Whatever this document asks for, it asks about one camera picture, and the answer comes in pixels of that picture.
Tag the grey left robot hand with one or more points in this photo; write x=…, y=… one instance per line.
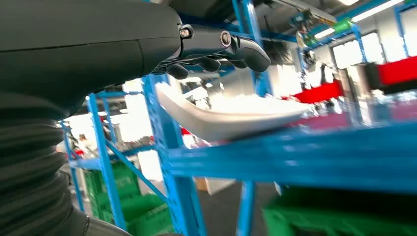
x=81, y=42

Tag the large blue metal shelf rack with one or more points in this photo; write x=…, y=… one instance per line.
x=293, y=156

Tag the green plastic crate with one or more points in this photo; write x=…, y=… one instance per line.
x=150, y=216
x=342, y=218
x=125, y=182

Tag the red barrier belt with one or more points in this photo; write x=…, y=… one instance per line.
x=397, y=70

